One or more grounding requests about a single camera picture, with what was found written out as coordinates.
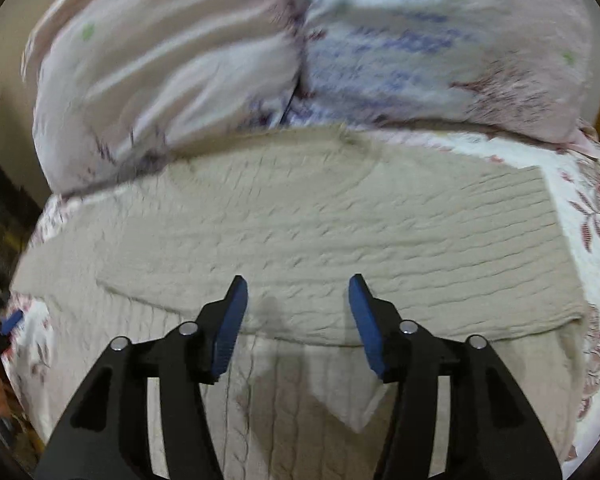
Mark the beige cable-knit sweater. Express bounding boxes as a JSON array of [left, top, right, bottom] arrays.
[[9, 123, 589, 480]]

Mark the floral bed sheet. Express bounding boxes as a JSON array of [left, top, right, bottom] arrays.
[[0, 129, 600, 480]]

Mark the pink floral pillow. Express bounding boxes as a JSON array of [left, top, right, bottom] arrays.
[[21, 0, 596, 194]]

